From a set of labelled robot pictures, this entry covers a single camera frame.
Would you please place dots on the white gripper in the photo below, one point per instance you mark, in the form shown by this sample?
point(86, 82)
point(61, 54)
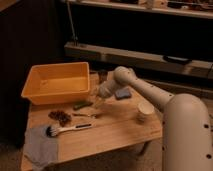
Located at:
point(105, 90)

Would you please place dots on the green pepper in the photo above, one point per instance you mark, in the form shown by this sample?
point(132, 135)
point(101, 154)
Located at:
point(81, 105)

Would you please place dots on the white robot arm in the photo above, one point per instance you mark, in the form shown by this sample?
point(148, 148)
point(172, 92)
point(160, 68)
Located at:
point(187, 142)

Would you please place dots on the dark metal cup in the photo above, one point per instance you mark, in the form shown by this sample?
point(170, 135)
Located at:
point(102, 75)

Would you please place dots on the blue sponge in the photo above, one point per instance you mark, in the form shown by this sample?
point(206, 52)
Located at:
point(123, 94)

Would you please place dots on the metal fork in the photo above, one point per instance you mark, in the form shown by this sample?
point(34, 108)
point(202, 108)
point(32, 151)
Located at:
point(86, 115)

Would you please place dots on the wooden table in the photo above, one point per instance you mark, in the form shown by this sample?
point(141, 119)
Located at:
point(117, 127)

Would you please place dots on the bunch of dark grapes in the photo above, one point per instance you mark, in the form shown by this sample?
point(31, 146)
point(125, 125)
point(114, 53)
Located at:
point(60, 116)

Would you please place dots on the yellow plastic tub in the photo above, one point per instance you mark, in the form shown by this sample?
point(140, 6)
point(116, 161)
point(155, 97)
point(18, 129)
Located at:
point(57, 83)

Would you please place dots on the white dish brush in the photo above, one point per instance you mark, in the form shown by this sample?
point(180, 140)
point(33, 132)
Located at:
point(55, 130)

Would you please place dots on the grey cloth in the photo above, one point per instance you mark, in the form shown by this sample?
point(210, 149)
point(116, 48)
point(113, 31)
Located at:
point(40, 149)

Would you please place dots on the upper shelf board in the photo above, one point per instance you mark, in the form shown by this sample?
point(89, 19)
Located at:
point(186, 13)

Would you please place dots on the grey metal rail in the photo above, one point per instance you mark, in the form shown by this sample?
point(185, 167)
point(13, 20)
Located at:
point(194, 68)

